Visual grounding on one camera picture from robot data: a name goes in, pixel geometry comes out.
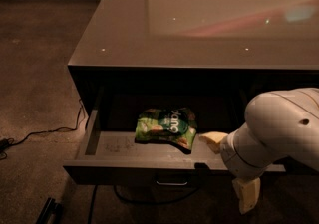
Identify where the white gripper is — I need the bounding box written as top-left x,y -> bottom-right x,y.
199,131 -> 263,214

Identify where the drawer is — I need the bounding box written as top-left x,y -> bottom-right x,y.
62,85 -> 287,187

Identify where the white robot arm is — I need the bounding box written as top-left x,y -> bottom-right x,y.
199,88 -> 319,214

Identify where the dark grey drawer cabinet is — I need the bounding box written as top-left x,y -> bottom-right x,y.
67,0 -> 319,176

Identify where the green snack bag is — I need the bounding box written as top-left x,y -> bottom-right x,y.
136,108 -> 197,151

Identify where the black power adapter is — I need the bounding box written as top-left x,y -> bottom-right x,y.
0,138 -> 10,150

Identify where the black looped cable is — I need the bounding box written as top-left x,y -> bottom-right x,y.
113,185 -> 200,206

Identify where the thick black floor cable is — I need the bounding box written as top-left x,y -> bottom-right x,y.
87,184 -> 99,224

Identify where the thin black floor cable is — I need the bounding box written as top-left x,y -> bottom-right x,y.
0,100 -> 85,161

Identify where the black metal floor bracket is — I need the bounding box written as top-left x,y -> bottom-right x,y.
36,197 -> 63,224

